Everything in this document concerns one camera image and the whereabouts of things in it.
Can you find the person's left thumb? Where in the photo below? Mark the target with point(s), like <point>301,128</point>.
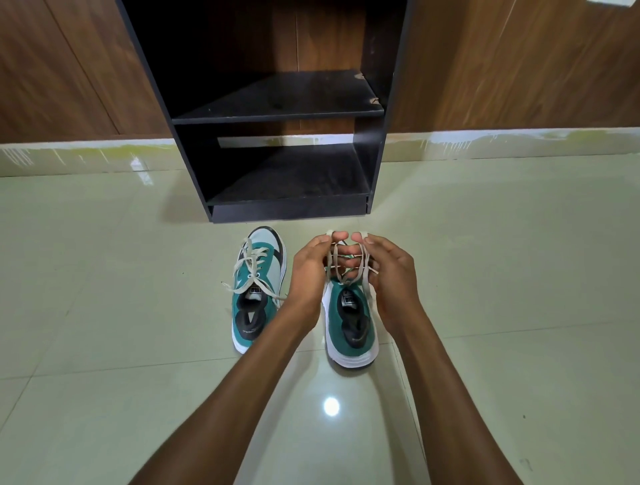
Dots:
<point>316,242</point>

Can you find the person's left hand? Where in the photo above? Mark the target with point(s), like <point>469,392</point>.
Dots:
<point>307,280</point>

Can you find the black wooden shelf unit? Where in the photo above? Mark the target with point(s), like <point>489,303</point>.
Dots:
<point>280,97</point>

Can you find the person's right forearm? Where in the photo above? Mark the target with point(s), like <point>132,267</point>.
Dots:
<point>450,409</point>

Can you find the person's right hand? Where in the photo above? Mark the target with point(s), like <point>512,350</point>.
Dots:
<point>395,290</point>

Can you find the person's right thumb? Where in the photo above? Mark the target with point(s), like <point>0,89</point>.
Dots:
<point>378,242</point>

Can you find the beige shoelace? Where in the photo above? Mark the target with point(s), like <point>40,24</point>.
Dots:
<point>336,272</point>
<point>250,272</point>

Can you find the person's left forearm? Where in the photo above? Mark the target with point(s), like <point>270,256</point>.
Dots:
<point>235,399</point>

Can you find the green and white sneaker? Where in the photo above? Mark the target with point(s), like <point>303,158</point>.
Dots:
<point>267,270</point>
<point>350,344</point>

